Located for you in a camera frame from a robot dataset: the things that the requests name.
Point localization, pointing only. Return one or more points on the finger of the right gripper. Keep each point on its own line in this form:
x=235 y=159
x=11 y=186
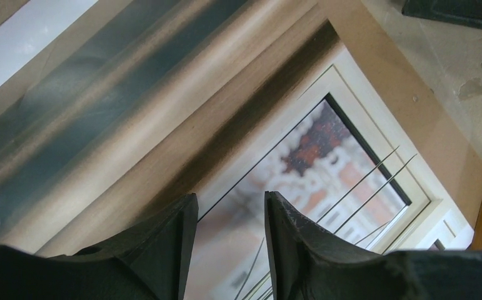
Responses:
x=459 y=12

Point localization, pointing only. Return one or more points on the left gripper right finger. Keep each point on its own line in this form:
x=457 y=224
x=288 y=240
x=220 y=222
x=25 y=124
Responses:
x=306 y=261

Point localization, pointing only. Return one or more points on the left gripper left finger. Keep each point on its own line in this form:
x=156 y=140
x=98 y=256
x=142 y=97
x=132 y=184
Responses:
x=149 y=260

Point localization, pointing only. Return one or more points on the plant window photo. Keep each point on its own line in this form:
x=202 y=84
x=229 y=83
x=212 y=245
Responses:
x=112 y=110

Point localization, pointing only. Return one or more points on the brown backing board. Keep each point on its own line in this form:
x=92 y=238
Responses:
x=433 y=132

